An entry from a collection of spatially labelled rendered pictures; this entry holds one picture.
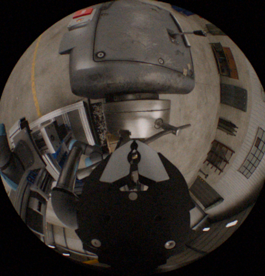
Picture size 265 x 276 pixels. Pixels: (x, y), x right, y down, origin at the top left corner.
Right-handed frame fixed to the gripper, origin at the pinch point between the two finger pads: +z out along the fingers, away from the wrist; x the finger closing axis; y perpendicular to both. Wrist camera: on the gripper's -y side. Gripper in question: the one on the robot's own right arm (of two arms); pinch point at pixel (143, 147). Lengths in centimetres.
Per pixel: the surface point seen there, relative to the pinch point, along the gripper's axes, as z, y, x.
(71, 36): -26, -49, 18
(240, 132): 677, 72, 83
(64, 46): -28, -46, 18
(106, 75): -17.0, -34.6, 17.1
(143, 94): -4.7, -30.0, 10.6
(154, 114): -4.0, -23.5, 16.0
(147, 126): -6.1, -19.9, 15.8
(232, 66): 601, -323, 8
